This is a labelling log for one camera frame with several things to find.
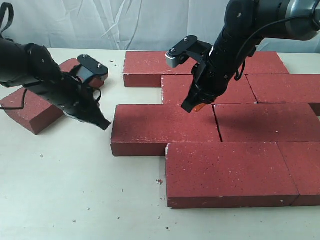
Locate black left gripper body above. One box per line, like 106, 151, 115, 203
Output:
49, 74, 102, 118

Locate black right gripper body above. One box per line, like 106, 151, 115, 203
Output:
191, 61, 233, 103

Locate large red brick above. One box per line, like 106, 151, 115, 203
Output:
165, 142, 299, 209
110, 104, 221, 157

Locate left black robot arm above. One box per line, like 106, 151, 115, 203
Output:
0, 39, 111, 131

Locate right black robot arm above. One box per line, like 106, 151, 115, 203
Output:
174, 0, 320, 113

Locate right second-row red brick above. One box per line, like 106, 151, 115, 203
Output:
246, 74, 320, 116

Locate right third-row red brick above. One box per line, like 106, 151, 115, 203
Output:
213, 103, 320, 142

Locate blue-grey backdrop cloth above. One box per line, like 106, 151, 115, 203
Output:
0, 0, 320, 54

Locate red and white crumb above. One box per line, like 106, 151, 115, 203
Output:
156, 179, 164, 185

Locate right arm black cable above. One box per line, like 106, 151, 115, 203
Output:
233, 14, 320, 82

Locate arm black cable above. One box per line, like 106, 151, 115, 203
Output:
0, 2, 28, 111
233, 14, 320, 82

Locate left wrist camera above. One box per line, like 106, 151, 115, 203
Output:
70, 54, 109, 89

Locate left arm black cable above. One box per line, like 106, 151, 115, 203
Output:
0, 2, 28, 111

